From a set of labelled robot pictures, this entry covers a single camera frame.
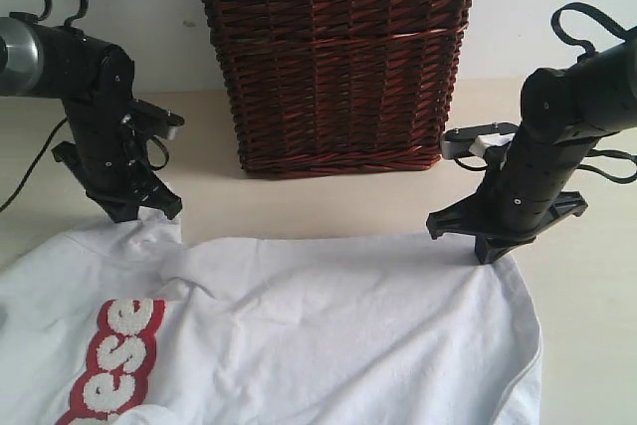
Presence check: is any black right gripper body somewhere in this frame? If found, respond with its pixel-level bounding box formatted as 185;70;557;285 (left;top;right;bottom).
485;66;597;246

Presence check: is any dark brown wicker basket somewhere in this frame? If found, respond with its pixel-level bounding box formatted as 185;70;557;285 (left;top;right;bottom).
202;0;472;177

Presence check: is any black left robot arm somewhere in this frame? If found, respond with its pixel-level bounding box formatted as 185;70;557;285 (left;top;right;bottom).
1;13;184;223

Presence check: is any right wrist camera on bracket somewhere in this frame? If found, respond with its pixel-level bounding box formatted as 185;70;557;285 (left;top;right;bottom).
440;122;518;160

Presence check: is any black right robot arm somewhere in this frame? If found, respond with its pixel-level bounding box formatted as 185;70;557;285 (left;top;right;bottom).
426;40;636;264

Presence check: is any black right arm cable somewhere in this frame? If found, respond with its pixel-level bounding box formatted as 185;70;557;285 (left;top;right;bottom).
549;1;629;56

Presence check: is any white t-shirt with red lettering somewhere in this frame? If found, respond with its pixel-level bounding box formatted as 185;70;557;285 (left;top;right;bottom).
1;213;542;424

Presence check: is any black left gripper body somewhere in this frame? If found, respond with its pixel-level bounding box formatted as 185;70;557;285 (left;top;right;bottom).
52;41;163;203

